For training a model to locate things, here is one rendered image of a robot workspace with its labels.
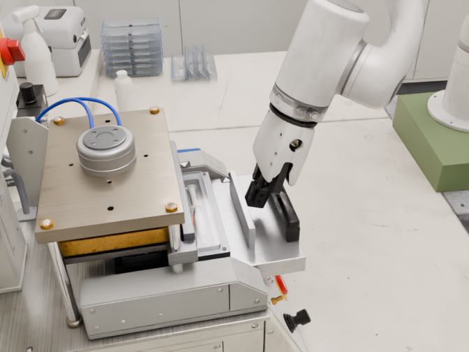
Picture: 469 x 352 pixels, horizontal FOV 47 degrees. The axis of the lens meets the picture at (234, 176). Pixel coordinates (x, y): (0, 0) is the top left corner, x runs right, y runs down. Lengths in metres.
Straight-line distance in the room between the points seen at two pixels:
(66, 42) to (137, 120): 0.89
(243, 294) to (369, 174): 0.70
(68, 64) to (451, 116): 1.11
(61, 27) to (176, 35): 1.73
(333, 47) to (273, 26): 2.71
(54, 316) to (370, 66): 0.55
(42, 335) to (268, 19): 2.81
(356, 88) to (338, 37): 0.07
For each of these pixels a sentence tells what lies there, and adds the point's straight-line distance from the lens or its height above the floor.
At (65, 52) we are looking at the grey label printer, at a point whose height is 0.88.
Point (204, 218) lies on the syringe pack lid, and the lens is 0.82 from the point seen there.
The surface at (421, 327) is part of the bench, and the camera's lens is 1.05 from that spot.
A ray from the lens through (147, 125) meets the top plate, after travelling 0.85.
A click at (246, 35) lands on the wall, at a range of 3.41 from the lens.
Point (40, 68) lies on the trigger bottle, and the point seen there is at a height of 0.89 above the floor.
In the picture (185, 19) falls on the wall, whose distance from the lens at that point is 3.35.
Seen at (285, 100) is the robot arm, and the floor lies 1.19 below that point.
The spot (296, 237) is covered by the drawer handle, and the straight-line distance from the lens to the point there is 0.83.
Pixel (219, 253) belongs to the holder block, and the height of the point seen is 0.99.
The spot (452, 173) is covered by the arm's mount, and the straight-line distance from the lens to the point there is 1.34.
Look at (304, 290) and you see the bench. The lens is 1.06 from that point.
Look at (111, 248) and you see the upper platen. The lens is 0.75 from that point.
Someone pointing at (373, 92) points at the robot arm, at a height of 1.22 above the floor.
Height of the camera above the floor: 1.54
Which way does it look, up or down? 36 degrees down
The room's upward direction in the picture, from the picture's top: 1 degrees counter-clockwise
